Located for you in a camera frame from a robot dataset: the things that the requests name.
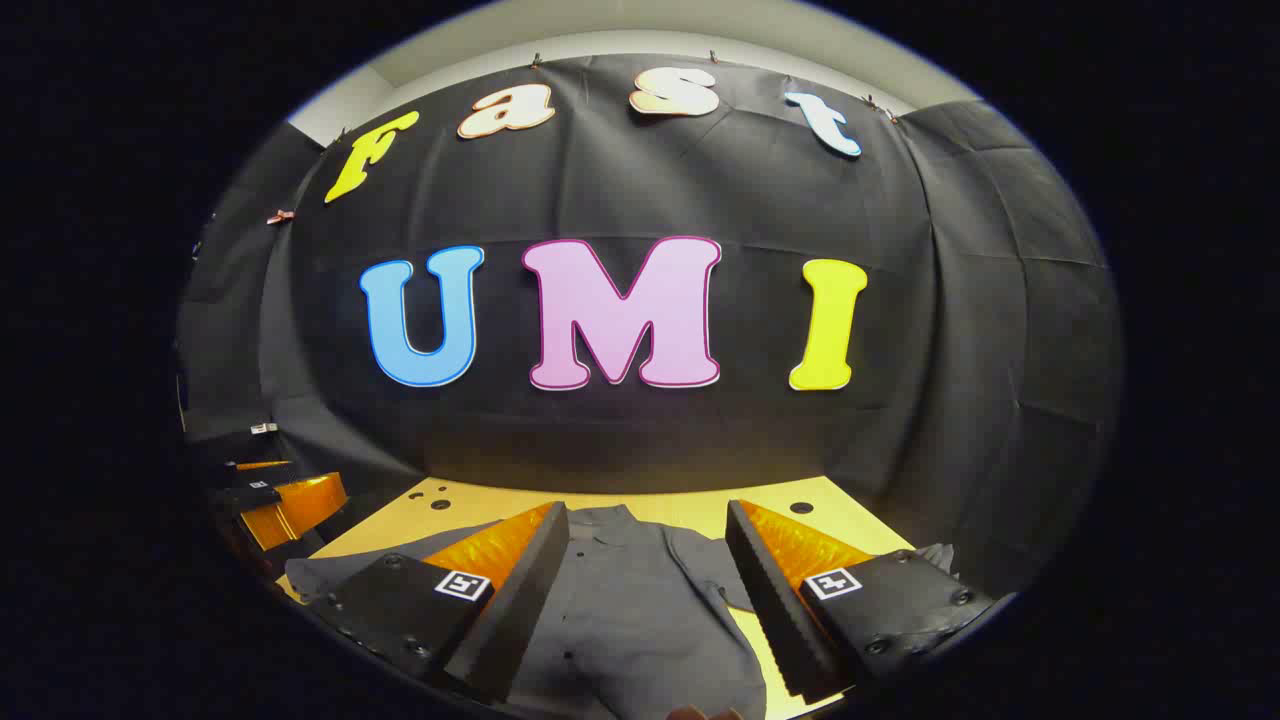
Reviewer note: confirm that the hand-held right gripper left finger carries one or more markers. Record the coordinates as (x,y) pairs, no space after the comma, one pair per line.
(520,600)

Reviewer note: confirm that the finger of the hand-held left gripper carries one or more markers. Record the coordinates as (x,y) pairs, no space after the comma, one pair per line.
(230,445)
(300,510)

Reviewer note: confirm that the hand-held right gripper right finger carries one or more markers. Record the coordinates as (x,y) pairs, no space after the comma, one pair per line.
(775,610)

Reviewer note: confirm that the grey button shirt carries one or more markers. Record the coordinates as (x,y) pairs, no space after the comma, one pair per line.
(630,620)

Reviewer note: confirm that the black backdrop cloth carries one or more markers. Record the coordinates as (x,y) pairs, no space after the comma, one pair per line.
(950,300)

